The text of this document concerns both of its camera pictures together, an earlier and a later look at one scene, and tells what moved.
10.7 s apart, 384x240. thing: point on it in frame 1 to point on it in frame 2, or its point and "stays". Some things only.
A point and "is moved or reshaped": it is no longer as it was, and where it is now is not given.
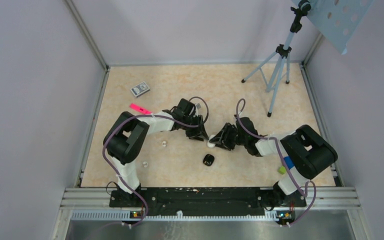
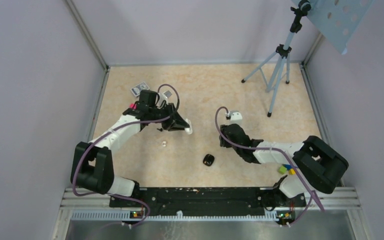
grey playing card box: (140, 89) stays
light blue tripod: (271, 69) stays
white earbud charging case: (209, 144) is moved or reshaped
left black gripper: (198, 134) to (179, 123)
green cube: (282, 170) stays
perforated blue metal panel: (338, 20) stays
